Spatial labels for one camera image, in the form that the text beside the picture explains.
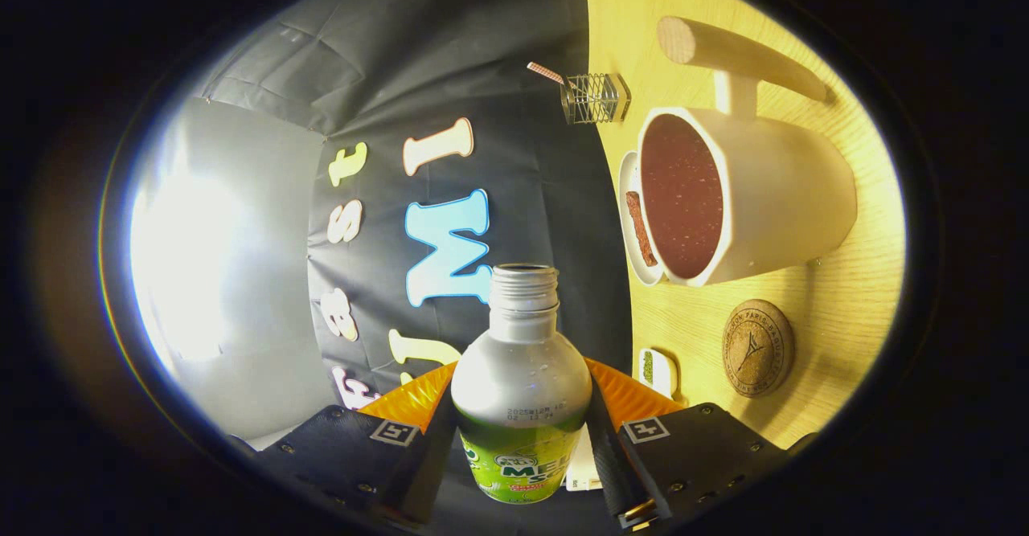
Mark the black backdrop cloth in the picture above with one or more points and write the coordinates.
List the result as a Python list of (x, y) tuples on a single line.
[(386, 54)]

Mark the striped straw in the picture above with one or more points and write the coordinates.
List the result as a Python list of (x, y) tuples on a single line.
[(545, 72)]

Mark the silver juice bottle green label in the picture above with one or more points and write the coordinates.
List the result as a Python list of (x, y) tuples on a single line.
[(522, 367)]

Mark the white divided dish with beans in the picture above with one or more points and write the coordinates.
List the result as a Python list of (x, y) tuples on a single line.
[(661, 371)]

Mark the wooden table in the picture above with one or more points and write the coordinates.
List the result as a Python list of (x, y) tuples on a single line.
[(844, 319)]

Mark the brown meat piece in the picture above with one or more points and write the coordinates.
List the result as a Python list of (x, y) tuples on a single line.
[(641, 229)]

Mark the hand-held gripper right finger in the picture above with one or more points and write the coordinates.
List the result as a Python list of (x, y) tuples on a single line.
[(611, 464)]

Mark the white round plate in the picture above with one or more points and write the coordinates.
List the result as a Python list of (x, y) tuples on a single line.
[(631, 174)]

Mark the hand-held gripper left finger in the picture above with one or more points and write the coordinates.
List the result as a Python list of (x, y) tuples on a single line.
[(430, 464)]

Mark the round cork coaster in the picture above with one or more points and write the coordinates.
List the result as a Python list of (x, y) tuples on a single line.
[(758, 348)]

